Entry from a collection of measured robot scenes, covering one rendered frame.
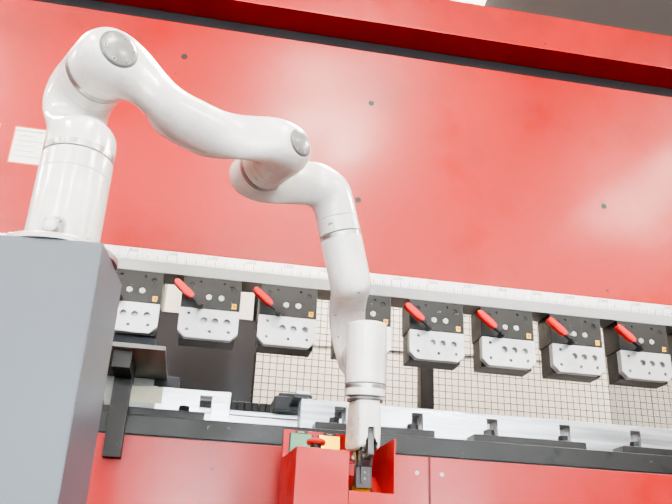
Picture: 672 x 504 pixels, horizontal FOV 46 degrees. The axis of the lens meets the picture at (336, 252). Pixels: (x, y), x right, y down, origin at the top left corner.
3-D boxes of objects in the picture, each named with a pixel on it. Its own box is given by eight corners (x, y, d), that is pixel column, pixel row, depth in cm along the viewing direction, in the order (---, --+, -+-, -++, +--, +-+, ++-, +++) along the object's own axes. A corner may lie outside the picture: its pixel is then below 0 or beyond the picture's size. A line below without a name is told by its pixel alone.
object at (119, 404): (97, 449, 161) (113, 348, 170) (103, 460, 174) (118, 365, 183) (117, 450, 162) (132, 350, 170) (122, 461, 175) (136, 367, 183)
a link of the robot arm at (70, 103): (56, 135, 127) (81, 18, 137) (18, 176, 141) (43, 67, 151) (125, 161, 134) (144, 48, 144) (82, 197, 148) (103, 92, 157)
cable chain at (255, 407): (145, 407, 228) (147, 393, 229) (146, 411, 233) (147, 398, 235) (272, 417, 233) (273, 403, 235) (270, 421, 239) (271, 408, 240)
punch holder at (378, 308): (334, 350, 201) (336, 290, 208) (328, 359, 209) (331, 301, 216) (390, 355, 203) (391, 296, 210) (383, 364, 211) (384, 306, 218)
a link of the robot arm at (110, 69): (44, 100, 140) (79, 58, 128) (60, 48, 145) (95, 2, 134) (273, 204, 167) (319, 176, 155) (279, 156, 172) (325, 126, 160)
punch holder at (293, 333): (256, 343, 198) (261, 282, 205) (253, 352, 206) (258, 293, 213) (314, 348, 200) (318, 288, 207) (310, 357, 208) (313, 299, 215)
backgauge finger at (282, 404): (280, 396, 202) (281, 377, 204) (269, 416, 226) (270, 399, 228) (325, 400, 204) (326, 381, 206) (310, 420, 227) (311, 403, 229)
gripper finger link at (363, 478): (356, 452, 158) (354, 487, 156) (360, 452, 155) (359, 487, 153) (371, 453, 159) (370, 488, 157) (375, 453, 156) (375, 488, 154)
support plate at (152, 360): (79, 342, 167) (80, 338, 167) (91, 373, 191) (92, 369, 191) (165, 350, 170) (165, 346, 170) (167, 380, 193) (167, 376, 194)
